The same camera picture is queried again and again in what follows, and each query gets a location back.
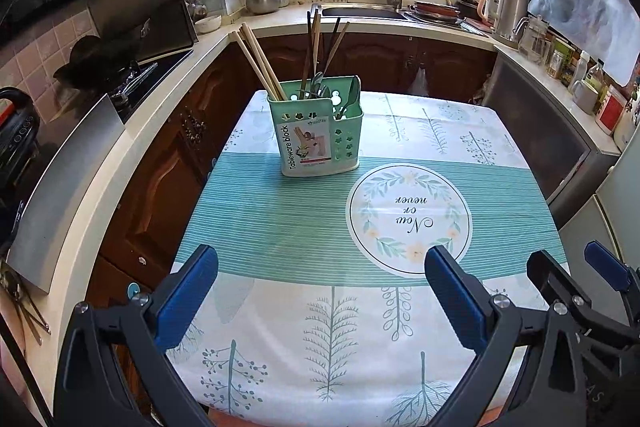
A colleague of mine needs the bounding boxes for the green plastic utensil holder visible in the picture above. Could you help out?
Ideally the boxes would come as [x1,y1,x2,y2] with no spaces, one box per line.
[268,76,363,178]

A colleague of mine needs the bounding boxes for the metal spoon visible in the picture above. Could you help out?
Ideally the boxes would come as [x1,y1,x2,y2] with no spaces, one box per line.
[334,76,361,120]

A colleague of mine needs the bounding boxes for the light chopstick red end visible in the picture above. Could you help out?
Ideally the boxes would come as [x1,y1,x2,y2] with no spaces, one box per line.
[240,23,286,101]

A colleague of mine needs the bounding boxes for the light wooden chopstick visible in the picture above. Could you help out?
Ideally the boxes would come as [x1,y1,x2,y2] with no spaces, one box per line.
[232,30,279,101]

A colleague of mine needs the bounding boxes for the black chopstick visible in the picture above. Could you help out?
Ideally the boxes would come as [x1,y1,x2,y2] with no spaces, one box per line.
[320,17,341,75]

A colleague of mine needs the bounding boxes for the dark wood cabinets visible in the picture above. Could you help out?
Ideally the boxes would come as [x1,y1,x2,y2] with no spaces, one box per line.
[86,34,497,307]

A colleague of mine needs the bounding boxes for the leaf print tablecloth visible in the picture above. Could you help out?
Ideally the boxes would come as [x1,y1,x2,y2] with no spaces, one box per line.
[168,92,564,426]

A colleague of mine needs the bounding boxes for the plastic bag on cabinet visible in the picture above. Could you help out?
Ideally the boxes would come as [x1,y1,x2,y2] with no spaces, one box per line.
[408,67,430,98]

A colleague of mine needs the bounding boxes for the glass pitcher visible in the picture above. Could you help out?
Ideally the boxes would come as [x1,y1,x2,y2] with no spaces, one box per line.
[514,15,549,65]

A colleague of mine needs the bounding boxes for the steel electric kettle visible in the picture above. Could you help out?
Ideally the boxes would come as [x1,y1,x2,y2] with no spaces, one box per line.
[477,0,529,48]

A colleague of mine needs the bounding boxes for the black gas stove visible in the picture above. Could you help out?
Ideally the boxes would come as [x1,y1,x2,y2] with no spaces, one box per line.
[108,50,192,122]

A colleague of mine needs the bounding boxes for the red frying pan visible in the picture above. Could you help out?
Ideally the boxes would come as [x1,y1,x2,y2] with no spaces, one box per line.
[412,1,460,18]

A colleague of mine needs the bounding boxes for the black wok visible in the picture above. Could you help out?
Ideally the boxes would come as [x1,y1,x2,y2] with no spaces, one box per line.
[52,0,207,88]

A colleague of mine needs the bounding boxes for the steel sink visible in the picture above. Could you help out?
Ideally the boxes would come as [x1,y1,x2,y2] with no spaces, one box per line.
[321,6,404,20]

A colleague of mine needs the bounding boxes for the white small bowl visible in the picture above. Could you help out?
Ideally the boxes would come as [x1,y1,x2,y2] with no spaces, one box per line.
[194,15,222,35]

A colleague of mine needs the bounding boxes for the steel appliance side panel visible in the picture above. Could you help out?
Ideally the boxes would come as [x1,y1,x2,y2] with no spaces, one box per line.
[87,0,196,63]

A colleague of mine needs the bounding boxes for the steel mixing bowl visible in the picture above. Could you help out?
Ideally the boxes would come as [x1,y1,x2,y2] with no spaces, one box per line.
[245,0,290,15]

